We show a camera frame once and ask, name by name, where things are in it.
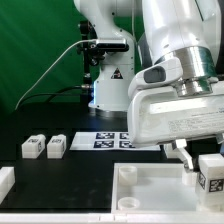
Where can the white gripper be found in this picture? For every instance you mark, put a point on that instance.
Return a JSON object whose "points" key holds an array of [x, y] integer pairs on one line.
{"points": [[159, 116]]}

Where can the white square table top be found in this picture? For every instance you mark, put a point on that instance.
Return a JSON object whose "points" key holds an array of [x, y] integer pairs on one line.
{"points": [[160, 187]]}

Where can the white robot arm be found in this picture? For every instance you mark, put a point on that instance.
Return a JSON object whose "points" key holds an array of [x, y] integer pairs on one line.
{"points": [[137, 34]]}

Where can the white sheet with tags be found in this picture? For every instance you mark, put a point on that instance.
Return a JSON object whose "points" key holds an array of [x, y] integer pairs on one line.
{"points": [[102, 141]]}

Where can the white obstacle bar left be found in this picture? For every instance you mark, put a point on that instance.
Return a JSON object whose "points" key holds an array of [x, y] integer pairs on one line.
{"points": [[7, 180]]}

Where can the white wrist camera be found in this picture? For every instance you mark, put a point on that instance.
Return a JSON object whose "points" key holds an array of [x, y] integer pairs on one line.
{"points": [[161, 74]]}

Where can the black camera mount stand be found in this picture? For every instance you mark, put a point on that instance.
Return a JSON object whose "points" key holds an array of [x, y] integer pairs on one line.
{"points": [[92, 56]]}

